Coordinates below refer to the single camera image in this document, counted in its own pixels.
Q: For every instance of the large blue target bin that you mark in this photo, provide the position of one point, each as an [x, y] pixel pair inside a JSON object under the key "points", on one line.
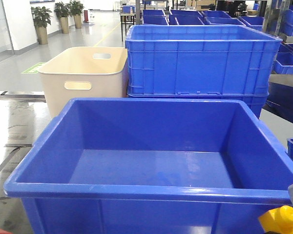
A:
{"points": [[152, 166]]}

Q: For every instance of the yellow studded toy brick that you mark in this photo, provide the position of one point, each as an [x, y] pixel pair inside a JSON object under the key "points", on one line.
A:
{"points": [[278, 220]]}

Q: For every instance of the potted plant right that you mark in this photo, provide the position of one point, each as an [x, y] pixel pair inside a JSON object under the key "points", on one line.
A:
{"points": [[76, 9]]}

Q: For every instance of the beige plastic bin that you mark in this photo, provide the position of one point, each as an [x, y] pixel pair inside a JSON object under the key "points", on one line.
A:
{"points": [[84, 72]]}

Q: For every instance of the tall blue crate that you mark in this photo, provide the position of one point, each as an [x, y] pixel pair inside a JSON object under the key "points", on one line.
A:
{"points": [[199, 60]]}

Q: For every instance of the potted plant middle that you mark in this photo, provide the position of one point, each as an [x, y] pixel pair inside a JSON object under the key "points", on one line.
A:
{"points": [[62, 12]]}

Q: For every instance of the potted plant left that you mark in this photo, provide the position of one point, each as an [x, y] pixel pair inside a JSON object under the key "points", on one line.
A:
{"points": [[41, 19]]}

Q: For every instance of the potted plant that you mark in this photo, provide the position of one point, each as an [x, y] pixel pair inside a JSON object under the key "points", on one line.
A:
{"points": [[62, 12], [76, 9], [41, 19]]}

